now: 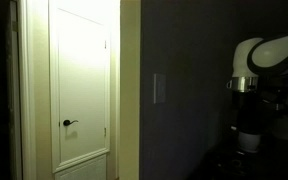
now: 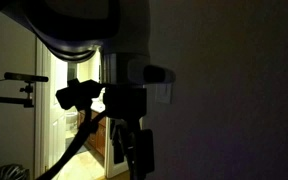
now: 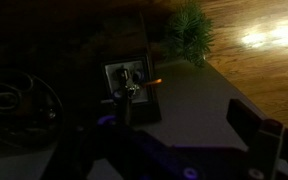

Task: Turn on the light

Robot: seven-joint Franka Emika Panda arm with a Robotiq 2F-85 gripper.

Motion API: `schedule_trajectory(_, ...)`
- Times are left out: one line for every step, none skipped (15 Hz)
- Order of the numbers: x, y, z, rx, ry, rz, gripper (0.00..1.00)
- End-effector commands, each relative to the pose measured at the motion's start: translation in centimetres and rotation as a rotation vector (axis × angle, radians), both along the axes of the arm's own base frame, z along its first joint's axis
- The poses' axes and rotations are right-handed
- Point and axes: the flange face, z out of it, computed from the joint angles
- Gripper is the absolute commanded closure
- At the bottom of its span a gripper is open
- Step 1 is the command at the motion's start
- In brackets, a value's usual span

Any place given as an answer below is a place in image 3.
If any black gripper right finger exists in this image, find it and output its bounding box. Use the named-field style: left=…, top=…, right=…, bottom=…
left=226, top=98, right=285, bottom=158

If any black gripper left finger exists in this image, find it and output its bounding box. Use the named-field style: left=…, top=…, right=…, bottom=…
left=98, top=68, right=132, bottom=125

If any green potted plant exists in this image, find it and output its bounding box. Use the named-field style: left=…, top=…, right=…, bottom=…
left=161, top=0, right=214, bottom=67

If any dark round tray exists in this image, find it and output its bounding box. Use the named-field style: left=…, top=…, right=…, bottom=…
left=0, top=69, right=64, bottom=149

